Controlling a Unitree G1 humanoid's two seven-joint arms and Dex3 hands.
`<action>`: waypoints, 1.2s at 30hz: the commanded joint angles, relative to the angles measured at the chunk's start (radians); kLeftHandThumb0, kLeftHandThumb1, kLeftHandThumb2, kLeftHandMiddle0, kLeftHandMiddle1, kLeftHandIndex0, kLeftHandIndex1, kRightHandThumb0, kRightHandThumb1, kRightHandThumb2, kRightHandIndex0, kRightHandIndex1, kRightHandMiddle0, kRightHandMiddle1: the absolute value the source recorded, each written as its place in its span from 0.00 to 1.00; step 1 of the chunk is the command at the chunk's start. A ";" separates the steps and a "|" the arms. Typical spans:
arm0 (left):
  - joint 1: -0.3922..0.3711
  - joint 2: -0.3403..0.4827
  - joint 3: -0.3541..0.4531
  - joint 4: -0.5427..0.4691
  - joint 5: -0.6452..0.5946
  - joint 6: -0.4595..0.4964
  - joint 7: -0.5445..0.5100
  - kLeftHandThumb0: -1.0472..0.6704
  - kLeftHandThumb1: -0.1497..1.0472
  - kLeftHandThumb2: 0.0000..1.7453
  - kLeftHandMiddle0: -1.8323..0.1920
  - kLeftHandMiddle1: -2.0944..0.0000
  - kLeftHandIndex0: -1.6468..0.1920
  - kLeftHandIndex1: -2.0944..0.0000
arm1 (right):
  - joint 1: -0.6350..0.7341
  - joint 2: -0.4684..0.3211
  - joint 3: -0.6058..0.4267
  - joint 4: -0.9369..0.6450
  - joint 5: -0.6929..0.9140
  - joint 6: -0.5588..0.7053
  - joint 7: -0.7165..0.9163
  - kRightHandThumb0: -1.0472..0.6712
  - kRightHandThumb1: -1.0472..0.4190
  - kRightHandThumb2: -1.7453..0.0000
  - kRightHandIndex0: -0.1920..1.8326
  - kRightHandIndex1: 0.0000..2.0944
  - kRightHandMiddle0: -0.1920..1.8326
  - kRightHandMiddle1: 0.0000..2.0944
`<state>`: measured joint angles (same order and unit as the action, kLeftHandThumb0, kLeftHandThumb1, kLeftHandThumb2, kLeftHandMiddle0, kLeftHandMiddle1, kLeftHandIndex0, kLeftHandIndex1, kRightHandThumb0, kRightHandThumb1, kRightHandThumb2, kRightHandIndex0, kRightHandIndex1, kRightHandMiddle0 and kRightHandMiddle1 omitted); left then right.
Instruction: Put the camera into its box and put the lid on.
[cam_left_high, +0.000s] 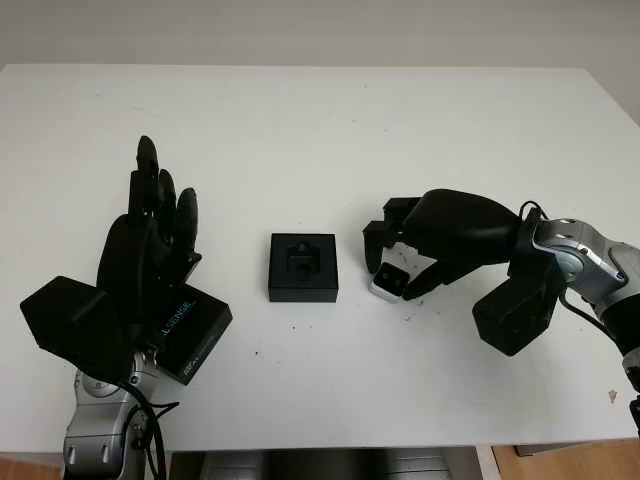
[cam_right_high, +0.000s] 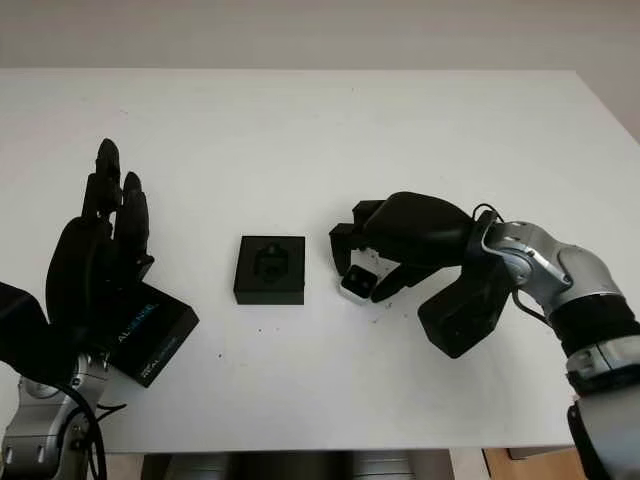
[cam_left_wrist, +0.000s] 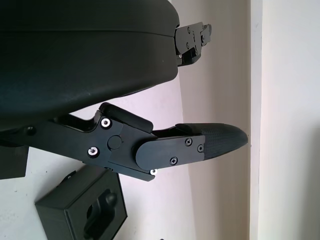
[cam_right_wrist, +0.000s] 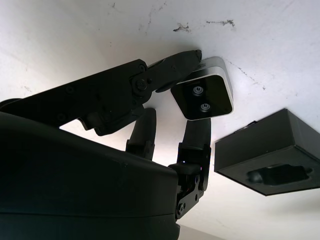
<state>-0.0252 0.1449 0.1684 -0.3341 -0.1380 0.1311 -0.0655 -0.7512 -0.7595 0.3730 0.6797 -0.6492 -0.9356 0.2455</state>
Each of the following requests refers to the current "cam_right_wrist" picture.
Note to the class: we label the small silver camera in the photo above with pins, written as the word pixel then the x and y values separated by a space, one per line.
pixel 207 97

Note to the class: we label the black camera box base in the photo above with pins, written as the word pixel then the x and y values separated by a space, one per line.
pixel 262 150

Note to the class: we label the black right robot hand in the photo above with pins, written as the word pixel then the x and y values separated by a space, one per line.
pixel 75 187

